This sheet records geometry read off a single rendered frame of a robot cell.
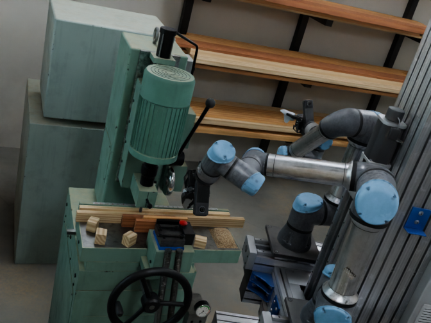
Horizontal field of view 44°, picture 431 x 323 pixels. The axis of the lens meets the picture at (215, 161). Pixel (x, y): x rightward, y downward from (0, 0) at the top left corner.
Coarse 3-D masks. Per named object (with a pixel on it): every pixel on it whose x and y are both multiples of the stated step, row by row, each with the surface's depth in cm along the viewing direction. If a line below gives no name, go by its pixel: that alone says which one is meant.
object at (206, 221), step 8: (80, 216) 194; (88, 216) 195; (96, 216) 196; (104, 216) 197; (112, 216) 198; (120, 216) 199; (176, 216) 207; (184, 216) 209; (192, 216) 210; (200, 216) 212; (208, 216) 213; (216, 216) 215; (192, 224) 211; (200, 224) 212; (208, 224) 213; (216, 224) 215; (224, 224) 216; (232, 224) 217; (240, 224) 218
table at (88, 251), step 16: (80, 224) 194; (112, 224) 199; (80, 240) 187; (112, 240) 190; (144, 240) 195; (208, 240) 205; (80, 256) 184; (96, 256) 186; (112, 256) 188; (128, 256) 190; (144, 256) 191; (208, 256) 201; (224, 256) 203; (192, 272) 190
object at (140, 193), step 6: (138, 174) 202; (132, 180) 203; (138, 180) 198; (132, 186) 202; (138, 186) 194; (144, 186) 195; (150, 186) 196; (132, 192) 201; (138, 192) 193; (144, 192) 193; (150, 192) 193; (156, 192) 194; (138, 198) 193; (144, 198) 194; (150, 198) 194; (138, 204) 194; (144, 204) 195
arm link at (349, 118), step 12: (348, 108) 211; (324, 120) 214; (336, 120) 209; (348, 120) 207; (312, 132) 222; (324, 132) 214; (336, 132) 211; (348, 132) 209; (300, 144) 231; (312, 144) 225; (300, 156) 237
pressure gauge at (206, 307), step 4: (196, 304) 205; (200, 304) 204; (204, 304) 203; (208, 304) 205; (196, 308) 203; (200, 308) 204; (204, 308) 204; (208, 308) 205; (196, 312) 204; (200, 312) 205; (204, 312) 205; (208, 312) 206; (200, 316) 206; (204, 316) 206
